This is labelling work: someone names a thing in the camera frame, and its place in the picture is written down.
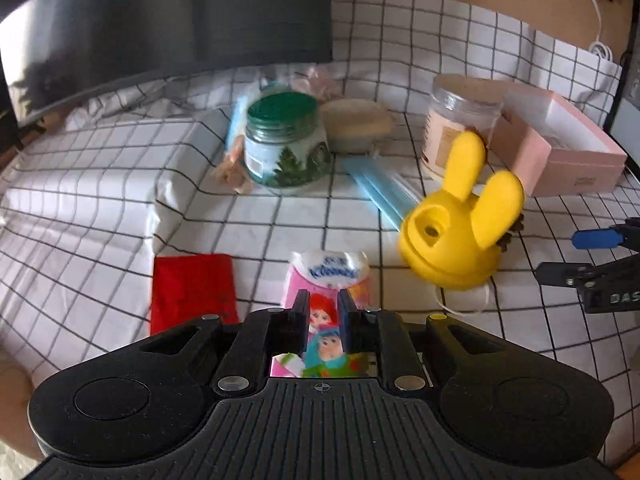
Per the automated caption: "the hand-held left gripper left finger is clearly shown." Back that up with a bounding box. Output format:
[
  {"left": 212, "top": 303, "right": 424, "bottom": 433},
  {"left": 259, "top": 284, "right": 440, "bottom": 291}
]
[{"left": 132, "top": 290, "right": 311, "bottom": 396}]

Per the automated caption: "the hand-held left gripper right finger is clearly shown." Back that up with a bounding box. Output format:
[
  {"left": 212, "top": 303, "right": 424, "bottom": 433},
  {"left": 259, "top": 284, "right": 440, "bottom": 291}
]
[{"left": 338, "top": 290, "right": 521, "bottom": 395}]

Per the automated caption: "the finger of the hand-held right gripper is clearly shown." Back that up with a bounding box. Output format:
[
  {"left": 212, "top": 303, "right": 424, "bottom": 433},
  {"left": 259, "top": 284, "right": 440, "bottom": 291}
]
[
  {"left": 536, "top": 255, "right": 640, "bottom": 291},
  {"left": 572, "top": 217, "right": 640, "bottom": 252}
]

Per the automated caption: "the cartoon print tissue packet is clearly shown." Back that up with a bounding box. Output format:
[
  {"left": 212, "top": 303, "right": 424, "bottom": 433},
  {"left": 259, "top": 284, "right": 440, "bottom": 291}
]
[{"left": 270, "top": 249, "right": 379, "bottom": 378}]

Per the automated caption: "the beige round soft pouch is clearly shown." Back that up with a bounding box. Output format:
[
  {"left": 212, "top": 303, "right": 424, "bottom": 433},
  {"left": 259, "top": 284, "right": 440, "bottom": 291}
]
[{"left": 320, "top": 99, "right": 396, "bottom": 155}]

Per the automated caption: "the pink cardboard box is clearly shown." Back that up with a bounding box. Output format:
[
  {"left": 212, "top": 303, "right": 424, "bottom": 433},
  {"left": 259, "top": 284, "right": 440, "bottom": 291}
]
[{"left": 487, "top": 82, "right": 628, "bottom": 198}]

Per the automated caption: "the red cloth pouch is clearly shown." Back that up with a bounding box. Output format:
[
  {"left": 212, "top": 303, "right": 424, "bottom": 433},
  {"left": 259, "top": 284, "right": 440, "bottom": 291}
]
[{"left": 149, "top": 254, "right": 240, "bottom": 337}]

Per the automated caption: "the yellow rabbit-shaped toy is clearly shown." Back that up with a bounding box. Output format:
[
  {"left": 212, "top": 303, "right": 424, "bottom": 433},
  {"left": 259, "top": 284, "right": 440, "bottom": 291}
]
[{"left": 397, "top": 131, "right": 526, "bottom": 291}]

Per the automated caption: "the black panel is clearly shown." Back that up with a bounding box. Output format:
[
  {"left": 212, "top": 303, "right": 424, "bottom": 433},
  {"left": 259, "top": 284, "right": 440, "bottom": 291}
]
[{"left": 607, "top": 50, "right": 640, "bottom": 171}]

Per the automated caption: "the light blue face mask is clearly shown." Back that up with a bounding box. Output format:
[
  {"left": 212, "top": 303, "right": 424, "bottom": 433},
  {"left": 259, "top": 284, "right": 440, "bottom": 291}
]
[{"left": 342, "top": 155, "right": 426, "bottom": 233}]

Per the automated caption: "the green lid glass jar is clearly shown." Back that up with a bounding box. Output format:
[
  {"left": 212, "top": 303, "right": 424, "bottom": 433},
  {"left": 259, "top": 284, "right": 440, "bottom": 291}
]
[{"left": 243, "top": 94, "right": 331, "bottom": 188}]

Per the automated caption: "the tan small object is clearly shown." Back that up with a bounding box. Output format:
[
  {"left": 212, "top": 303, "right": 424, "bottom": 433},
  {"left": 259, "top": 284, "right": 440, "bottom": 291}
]
[{"left": 211, "top": 150, "right": 255, "bottom": 195}]

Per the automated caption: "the clear plastic jar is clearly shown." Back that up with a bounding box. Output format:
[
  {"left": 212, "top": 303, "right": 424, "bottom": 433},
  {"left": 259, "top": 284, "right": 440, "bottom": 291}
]
[{"left": 420, "top": 74, "right": 506, "bottom": 181}]

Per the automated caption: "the light blue packet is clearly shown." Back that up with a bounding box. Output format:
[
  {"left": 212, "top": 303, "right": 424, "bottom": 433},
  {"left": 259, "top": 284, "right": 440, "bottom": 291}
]
[{"left": 224, "top": 94, "right": 253, "bottom": 158}]

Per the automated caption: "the black monitor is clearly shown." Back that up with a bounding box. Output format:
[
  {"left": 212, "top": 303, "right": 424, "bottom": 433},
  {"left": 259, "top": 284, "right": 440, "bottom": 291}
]
[{"left": 0, "top": 0, "right": 335, "bottom": 131}]

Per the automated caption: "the white cord loop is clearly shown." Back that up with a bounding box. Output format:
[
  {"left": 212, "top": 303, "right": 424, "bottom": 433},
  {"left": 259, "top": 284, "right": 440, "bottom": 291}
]
[{"left": 434, "top": 280, "right": 493, "bottom": 316}]

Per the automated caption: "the white cable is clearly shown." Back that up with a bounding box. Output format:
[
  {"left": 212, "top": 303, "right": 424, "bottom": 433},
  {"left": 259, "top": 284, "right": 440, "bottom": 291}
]
[{"left": 570, "top": 0, "right": 613, "bottom": 61}]

